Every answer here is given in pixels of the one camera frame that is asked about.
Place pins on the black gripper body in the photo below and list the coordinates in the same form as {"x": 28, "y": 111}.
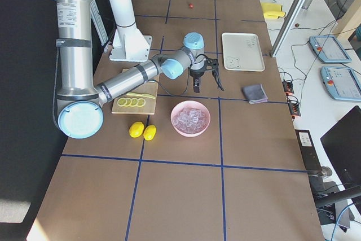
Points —
{"x": 196, "y": 73}

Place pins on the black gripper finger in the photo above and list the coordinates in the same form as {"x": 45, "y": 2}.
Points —
{"x": 215, "y": 73}
{"x": 196, "y": 84}

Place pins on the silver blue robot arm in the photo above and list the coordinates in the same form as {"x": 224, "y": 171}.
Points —
{"x": 78, "y": 103}

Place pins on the pile of clear ice cubes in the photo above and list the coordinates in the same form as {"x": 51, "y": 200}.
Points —
{"x": 190, "y": 120}

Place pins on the cream bear serving tray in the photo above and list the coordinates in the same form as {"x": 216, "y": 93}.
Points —
{"x": 242, "y": 52}

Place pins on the pink bowl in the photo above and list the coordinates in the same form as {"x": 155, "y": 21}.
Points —
{"x": 189, "y": 104}

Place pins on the grey folded cloth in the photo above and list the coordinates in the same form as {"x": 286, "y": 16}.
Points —
{"x": 254, "y": 94}

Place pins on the wooden cutting board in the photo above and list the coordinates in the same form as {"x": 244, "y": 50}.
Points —
{"x": 148, "y": 109}

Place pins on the lemon slice top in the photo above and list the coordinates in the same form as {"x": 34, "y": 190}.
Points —
{"x": 141, "y": 102}

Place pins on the lemon slice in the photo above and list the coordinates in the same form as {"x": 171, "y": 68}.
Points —
{"x": 122, "y": 102}
{"x": 128, "y": 102}
{"x": 134, "y": 102}
{"x": 141, "y": 102}

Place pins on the yellow plastic knife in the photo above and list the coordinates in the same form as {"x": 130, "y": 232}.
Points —
{"x": 143, "y": 95}

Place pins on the whole yellow lemon lower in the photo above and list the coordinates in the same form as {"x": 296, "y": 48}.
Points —
{"x": 149, "y": 132}

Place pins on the whole yellow lemon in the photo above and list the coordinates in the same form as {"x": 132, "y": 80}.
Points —
{"x": 149, "y": 132}
{"x": 136, "y": 129}

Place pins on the yellow rubber gloves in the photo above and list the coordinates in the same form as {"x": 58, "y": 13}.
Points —
{"x": 272, "y": 10}

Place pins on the whole yellow lemon upper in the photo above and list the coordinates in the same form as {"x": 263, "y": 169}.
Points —
{"x": 136, "y": 129}

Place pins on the lemon slice bottom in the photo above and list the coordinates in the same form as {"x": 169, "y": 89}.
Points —
{"x": 122, "y": 102}

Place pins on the blue teach pendant far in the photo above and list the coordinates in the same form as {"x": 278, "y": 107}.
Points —
{"x": 329, "y": 50}

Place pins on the blue teach pendant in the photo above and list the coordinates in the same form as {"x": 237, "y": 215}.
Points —
{"x": 341, "y": 83}
{"x": 329, "y": 50}

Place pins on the black power strip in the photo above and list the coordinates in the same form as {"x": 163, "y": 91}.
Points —
{"x": 308, "y": 152}

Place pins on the blue teach pendant near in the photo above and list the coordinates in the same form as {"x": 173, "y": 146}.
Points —
{"x": 341, "y": 83}

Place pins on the black monitor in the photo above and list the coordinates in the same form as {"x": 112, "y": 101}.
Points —
{"x": 342, "y": 146}

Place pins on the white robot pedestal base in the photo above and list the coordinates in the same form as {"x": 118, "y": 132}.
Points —
{"x": 129, "y": 44}

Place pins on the aluminium frame post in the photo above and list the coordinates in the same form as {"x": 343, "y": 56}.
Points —
{"x": 287, "y": 24}

